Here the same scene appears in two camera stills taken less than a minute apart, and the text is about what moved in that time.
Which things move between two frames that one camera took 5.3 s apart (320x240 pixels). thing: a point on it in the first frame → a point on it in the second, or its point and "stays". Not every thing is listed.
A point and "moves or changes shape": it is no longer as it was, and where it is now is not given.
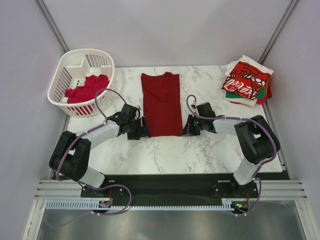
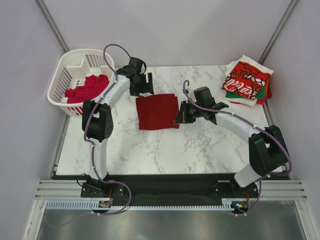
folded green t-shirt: [260, 94] stays
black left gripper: [142, 131] → [146, 88]
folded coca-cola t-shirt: [246, 79] stays
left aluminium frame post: [52, 25] stays
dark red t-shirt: [162, 103] moves or changes shape
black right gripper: [188, 129] → [182, 117]
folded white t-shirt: [252, 63] stays
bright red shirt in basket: [88, 90] stays
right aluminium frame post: [290, 8] stays
